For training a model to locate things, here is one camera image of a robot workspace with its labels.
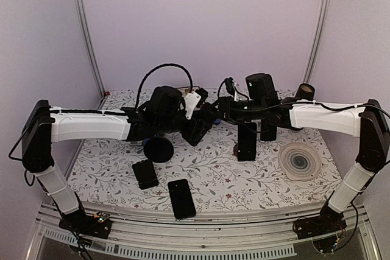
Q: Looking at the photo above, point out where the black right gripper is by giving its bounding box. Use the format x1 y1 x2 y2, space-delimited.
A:
205 96 266 125

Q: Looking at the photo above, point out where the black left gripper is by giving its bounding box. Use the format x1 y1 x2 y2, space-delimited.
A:
157 111 213 141

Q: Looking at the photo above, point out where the round wooden base phone stand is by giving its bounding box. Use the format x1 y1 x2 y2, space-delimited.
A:
233 144 238 157

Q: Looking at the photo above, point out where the black gooseneck round-base phone stand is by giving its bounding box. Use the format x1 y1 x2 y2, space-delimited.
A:
143 136 174 163

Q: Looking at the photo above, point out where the black wedge phone stand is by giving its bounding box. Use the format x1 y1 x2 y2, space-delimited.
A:
132 160 158 190

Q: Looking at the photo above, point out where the black phone front edge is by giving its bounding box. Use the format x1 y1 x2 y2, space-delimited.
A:
168 179 196 220

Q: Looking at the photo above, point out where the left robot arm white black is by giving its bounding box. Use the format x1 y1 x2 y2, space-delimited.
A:
22 86 218 232

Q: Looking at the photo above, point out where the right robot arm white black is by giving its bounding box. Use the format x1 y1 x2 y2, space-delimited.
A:
217 73 389 233

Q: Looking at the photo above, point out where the dark brown cylinder cup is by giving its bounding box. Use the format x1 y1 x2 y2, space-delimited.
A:
294 83 315 100

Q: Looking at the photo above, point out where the round swirl ceramic plate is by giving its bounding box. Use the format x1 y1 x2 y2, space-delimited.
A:
278 142 322 181

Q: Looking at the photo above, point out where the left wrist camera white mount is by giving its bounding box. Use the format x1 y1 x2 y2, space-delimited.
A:
184 88 208 120

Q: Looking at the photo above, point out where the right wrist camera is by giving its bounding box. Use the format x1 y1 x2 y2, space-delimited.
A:
224 77 241 102

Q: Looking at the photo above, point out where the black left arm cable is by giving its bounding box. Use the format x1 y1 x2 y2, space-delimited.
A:
136 63 196 110

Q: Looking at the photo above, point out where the aluminium front rail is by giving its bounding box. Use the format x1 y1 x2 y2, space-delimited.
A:
26 202 383 260

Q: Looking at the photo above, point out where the right aluminium frame post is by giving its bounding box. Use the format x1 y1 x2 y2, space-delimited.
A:
303 0 331 83

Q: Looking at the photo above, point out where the aluminium frame post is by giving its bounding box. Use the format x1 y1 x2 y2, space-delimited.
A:
303 0 331 83
74 0 106 98

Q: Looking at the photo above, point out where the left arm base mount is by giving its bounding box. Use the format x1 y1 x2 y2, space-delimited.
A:
58 197 112 239

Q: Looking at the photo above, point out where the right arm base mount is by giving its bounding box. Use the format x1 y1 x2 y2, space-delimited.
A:
292 204 347 253

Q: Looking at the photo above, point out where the left aluminium frame post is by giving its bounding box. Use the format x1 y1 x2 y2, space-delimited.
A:
74 0 106 98

